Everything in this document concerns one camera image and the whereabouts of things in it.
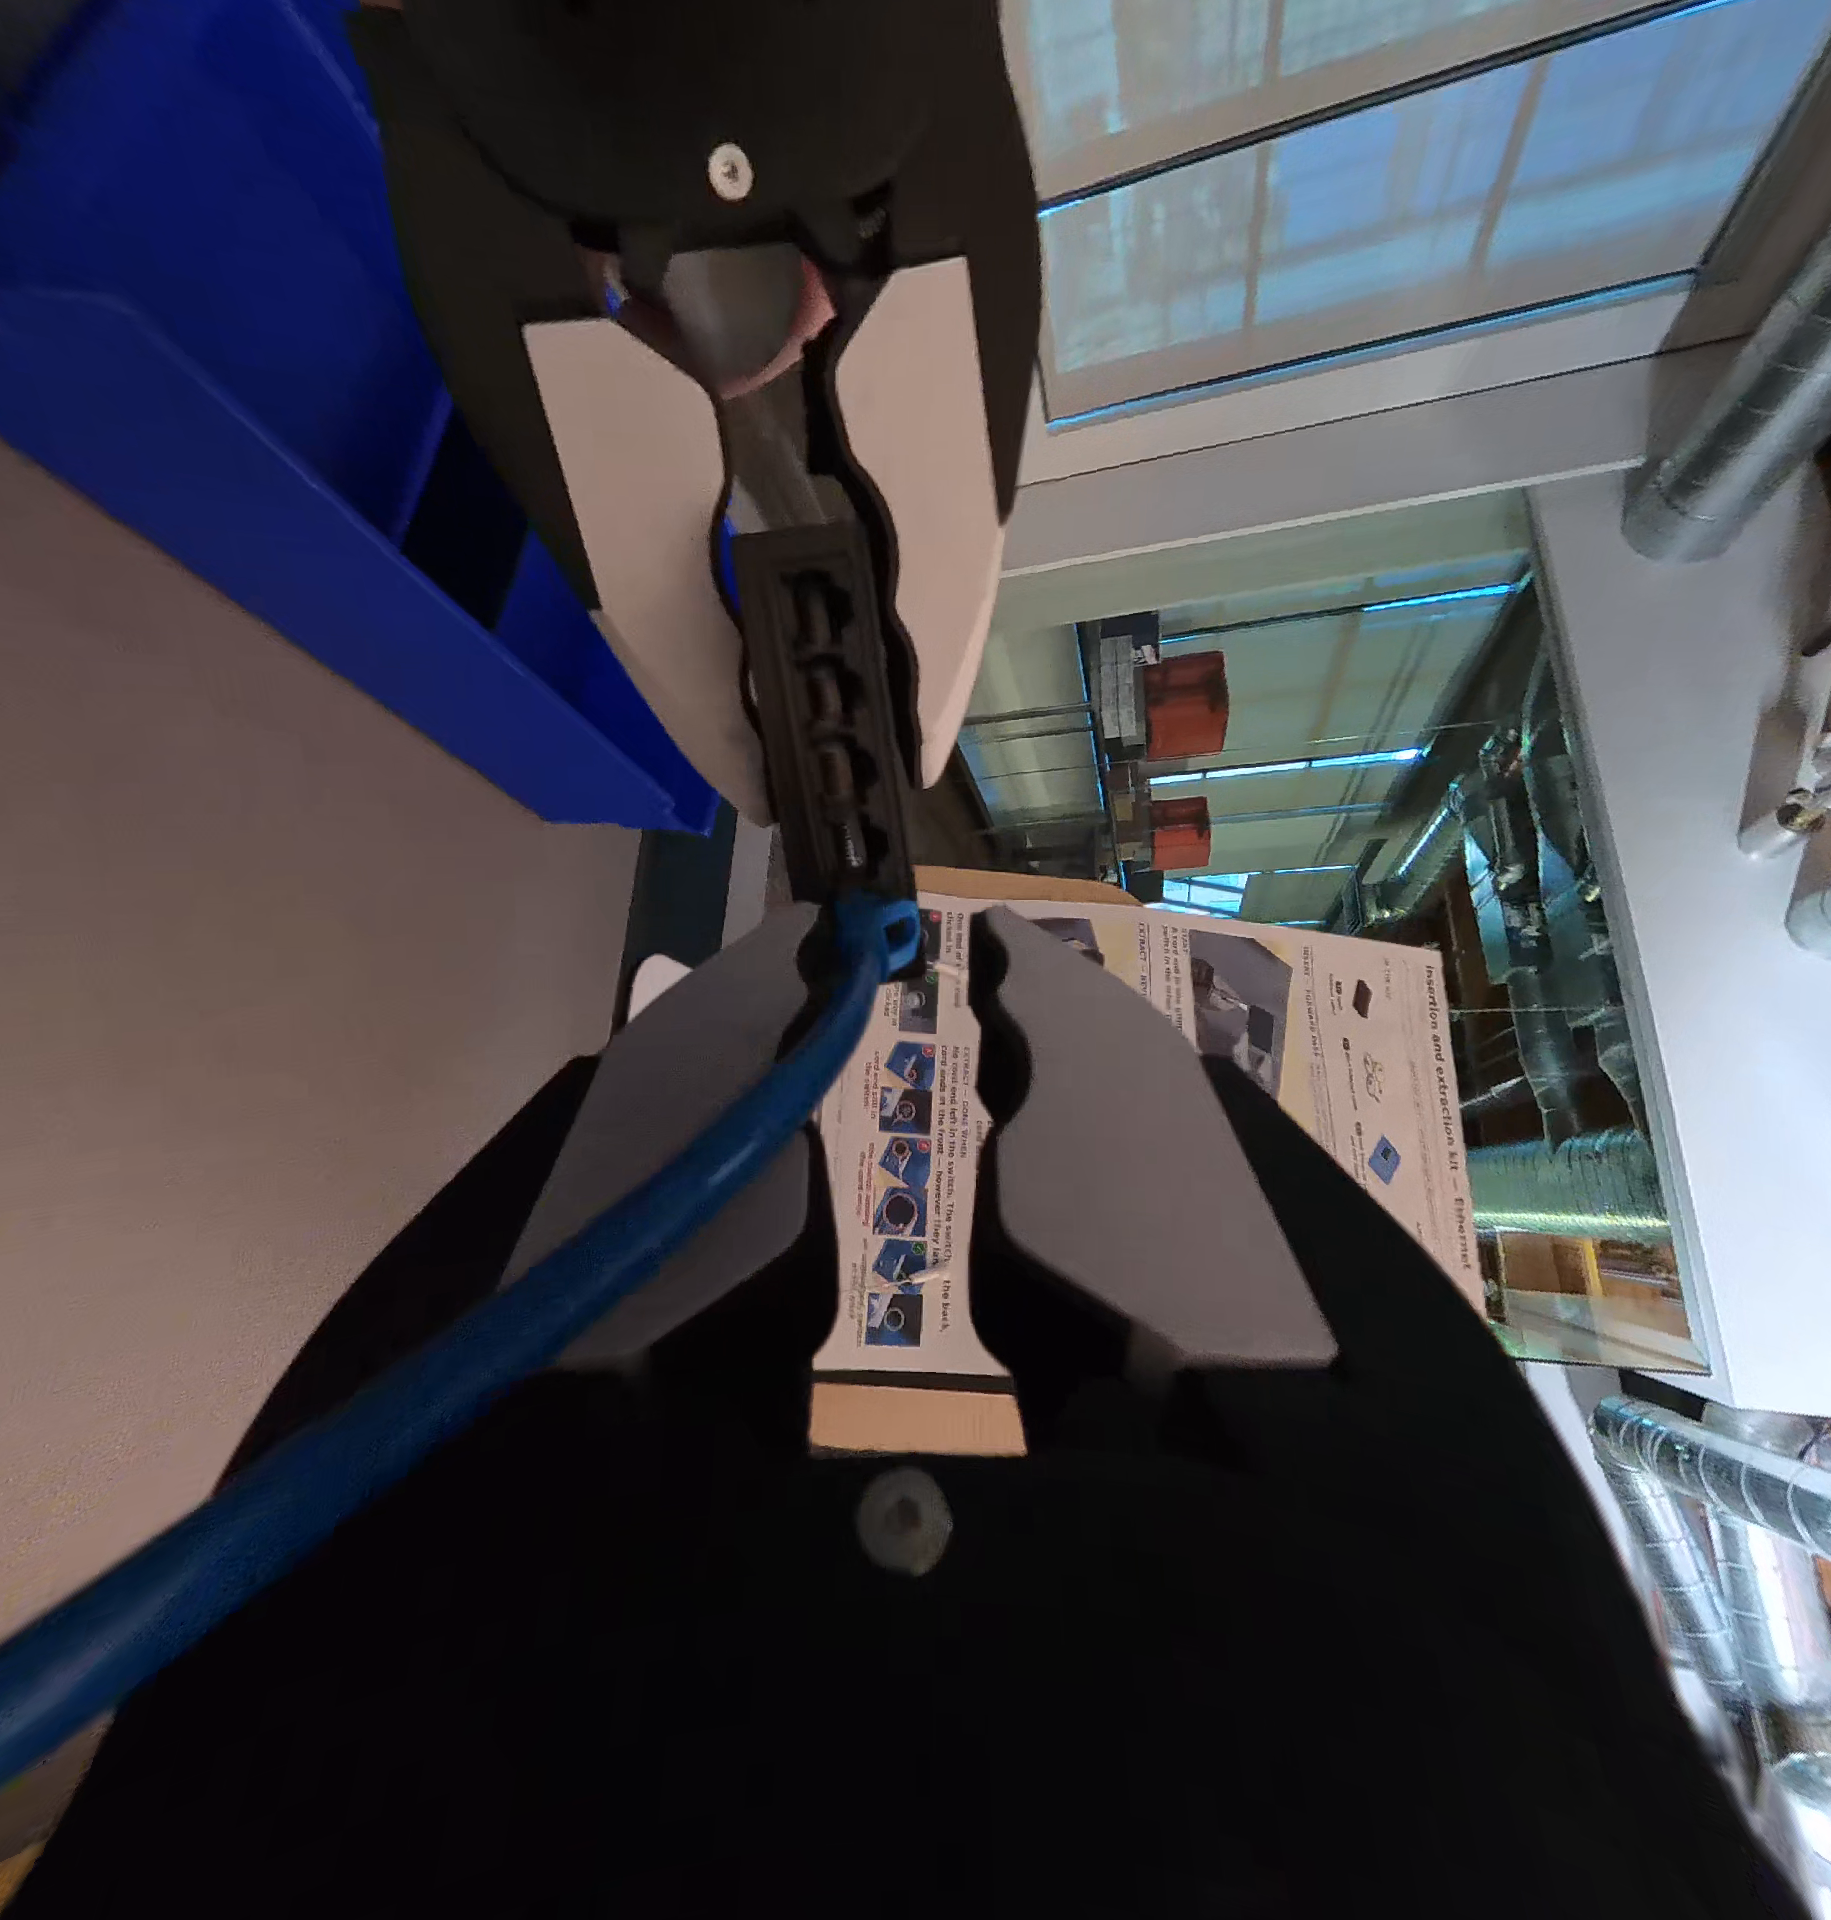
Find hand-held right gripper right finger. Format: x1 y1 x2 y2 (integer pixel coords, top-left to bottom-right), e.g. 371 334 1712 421
976 904 1341 1370

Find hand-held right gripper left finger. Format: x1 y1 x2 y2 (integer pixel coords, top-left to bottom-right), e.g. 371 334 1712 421
501 904 857 1375

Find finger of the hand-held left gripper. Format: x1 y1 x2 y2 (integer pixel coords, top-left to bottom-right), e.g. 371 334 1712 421
522 314 775 827
800 254 1008 792

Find black ethernet switch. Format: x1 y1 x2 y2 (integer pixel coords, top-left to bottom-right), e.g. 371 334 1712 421
733 516 920 913

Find blue ethernet cable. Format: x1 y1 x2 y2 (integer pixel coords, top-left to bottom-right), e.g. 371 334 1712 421
0 892 920 1819

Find blue plastic bin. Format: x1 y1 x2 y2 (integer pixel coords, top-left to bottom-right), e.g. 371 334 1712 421
0 0 739 839

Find person's left hand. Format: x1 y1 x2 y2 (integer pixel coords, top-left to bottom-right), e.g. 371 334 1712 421
602 254 846 401

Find printed instruction sheet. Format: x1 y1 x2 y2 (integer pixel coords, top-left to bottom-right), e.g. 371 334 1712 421
816 892 1489 1377

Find large paned window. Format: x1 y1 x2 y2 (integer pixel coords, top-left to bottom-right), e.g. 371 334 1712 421
996 0 1831 431

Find silver pipe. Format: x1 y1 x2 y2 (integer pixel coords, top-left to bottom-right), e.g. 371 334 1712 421
1737 728 1831 863

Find silver corrugated ceiling duct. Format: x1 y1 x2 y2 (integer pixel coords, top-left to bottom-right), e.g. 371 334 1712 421
1460 1132 1670 1235

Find silver elbow duct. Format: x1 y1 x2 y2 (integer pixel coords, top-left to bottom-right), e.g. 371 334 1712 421
1586 1396 1831 1920

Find silver ventilation duct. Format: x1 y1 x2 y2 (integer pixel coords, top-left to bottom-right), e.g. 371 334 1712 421
1618 194 1831 567

